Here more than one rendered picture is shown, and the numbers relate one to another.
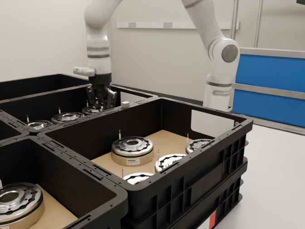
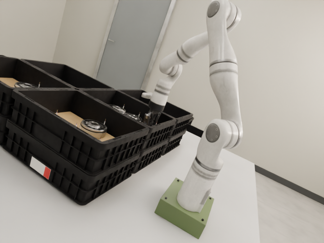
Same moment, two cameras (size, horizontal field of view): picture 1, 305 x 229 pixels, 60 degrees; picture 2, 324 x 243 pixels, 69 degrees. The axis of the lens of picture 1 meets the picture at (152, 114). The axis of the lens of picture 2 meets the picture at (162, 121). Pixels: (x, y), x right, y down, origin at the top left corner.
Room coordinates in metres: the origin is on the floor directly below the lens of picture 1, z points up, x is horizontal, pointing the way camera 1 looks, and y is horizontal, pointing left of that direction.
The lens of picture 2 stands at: (0.48, -0.83, 1.22)
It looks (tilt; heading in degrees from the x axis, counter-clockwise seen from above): 16 degrees down; 67
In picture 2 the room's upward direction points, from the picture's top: 22 degrees clockwise
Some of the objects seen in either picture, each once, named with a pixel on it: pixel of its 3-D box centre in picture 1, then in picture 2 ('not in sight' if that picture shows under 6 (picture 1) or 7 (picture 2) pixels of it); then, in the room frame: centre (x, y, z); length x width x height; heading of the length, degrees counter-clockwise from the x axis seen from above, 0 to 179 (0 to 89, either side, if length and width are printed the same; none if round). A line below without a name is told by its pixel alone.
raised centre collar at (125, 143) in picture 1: (132, 143); (94, 124); (0.59, 0.05, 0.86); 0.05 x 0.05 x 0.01
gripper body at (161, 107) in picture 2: (100, 84); (155, 110); (0.85, 0.17, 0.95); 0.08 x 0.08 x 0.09
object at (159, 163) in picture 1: (179, 166); not in sight; (0.49, -0.06, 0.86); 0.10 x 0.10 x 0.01
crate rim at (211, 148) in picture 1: (153, 130); (86, 113); (0.54, 0.00, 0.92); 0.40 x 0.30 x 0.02; 137
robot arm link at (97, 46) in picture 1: (96, 30); (168, 76); (0.86, 0.17, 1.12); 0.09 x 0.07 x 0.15; 13
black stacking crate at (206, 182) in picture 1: (153, 151); (82, 126); (0.54, 0.00, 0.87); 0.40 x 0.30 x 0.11; 137
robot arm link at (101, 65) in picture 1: (94, 63); (156, 94); (0.84, 0.18, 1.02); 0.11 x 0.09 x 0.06; 138
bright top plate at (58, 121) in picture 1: (68, 117); (133, 117); (0.79, 0.27, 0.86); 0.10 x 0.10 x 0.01
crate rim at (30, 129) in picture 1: (78, 104); (129, 107); (0.75, 0.22, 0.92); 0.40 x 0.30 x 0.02; 137
